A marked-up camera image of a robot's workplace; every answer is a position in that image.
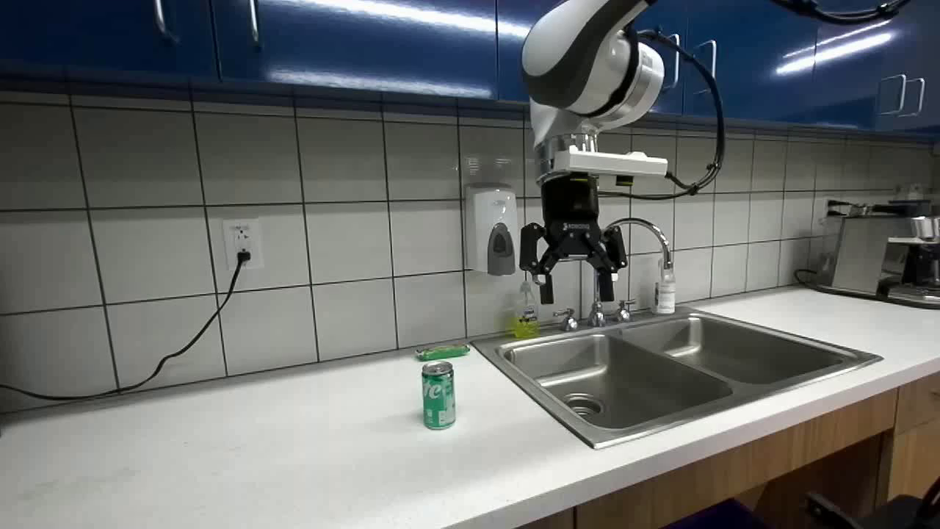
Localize wooden lower cabinets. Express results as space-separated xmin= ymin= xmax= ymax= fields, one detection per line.
xmin=521 ymin=372 xmax=940 ymax=529

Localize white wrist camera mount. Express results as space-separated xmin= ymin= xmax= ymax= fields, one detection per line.
xmin=541 ymin=131 xmax=671 ymax=185

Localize silver coffee machine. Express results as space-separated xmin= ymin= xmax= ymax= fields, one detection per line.
xmin=792 ymin=198 xmax=940 ymax=313

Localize black power cord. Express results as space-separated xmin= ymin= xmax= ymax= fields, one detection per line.
xmin=0 ymin=250 xmax=254 ymax=405

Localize clear pump soap bottle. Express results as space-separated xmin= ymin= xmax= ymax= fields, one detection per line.
xmin=652 ymin=263 xmax=682 ymax=317

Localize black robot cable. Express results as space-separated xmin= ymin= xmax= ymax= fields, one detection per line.
xmin=624 ymin=28 xmax=731 ymax=203

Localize blue upper cabinets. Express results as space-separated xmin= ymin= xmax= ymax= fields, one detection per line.
xmin=0 ymin=0 xmax=940 ymax=139

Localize white wall soap dispenser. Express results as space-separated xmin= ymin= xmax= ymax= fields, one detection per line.
xmin=460 ymin=185 xmax=521 ymax=279

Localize black chair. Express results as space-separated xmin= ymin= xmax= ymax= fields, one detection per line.
xmin=802 ymin=477 xmax=940 ymax=529

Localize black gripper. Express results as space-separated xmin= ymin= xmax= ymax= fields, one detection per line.
xmin=517 ymin=170 xmax=632 ymax=310

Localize stainless steel double sink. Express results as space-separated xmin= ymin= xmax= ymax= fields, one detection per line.
xmin=470 ymin=310 xmax=884 ymax=452

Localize white wall power outlet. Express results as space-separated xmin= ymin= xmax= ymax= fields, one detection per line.
xmin=223 ymin=219 xmax=263 ymax=273

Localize yellow dish soap bottle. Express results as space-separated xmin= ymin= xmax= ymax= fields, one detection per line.
xmin=502 ymin=276 xmax=542 ymax=345

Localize black overhead cable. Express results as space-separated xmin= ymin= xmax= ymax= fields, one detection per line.
xmin=773 ymin=0 xmax=917 ymax=28

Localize chrome gooseneck faucet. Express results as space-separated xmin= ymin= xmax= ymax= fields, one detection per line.
xmin=583 ymin=216 xmax=679 ymax=329

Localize green soda can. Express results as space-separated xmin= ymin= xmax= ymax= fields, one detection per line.
xmin=420 ymin=360 xmax=457 ymax=432

